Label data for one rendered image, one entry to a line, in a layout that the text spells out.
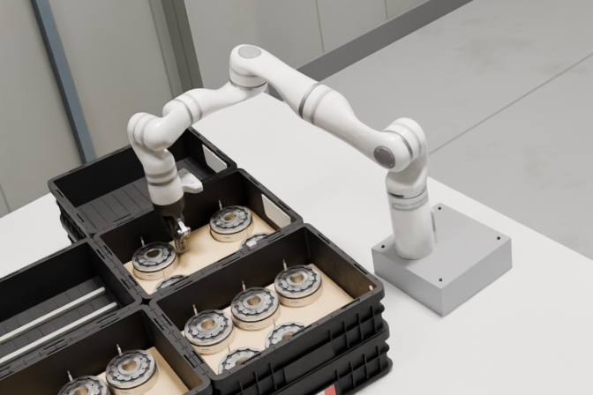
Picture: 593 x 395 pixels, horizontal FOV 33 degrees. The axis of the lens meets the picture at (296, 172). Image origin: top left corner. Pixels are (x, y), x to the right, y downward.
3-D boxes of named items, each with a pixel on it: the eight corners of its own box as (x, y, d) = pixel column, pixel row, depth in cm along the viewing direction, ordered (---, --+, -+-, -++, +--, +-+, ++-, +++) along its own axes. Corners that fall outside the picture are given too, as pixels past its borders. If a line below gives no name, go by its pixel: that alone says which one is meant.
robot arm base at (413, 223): (414, 229, 239) (406, 170, 229) (443, 244, 232) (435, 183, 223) (386, 249, 234) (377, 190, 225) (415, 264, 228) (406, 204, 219)
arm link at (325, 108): (300, 129, 227) (326, 108, 233) (399, 183, 215) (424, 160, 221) (302, 97, 221) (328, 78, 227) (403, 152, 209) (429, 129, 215)
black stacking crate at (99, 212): (193, 158, 274) (184, 122, 268) (247, 204, 252) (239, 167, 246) (58, 219, 259) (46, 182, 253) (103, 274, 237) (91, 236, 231)
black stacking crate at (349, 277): (313, 262, 229) (306, 222, 223) (392, 331, 207) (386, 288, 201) (159, 343, 214) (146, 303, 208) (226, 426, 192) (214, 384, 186)
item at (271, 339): (296, 316, 208) (296, 314, 208) (325, 341, 201) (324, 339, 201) (255, 339, 204) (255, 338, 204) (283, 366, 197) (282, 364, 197)
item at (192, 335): (217, 304, 215) (217, 302, 215) (241, 329, 208) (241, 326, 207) (176, 326, 211) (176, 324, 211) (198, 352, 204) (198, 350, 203)
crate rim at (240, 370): (308, 228, 224) (306, 219, 223) (388, 295, 202) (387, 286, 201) (148, 309, 209) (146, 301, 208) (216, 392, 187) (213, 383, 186)
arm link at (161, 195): (205, 190, 226) (199, 167, 223) (161, 211, 222) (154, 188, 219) (187, 174, 233) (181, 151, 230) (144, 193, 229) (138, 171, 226)
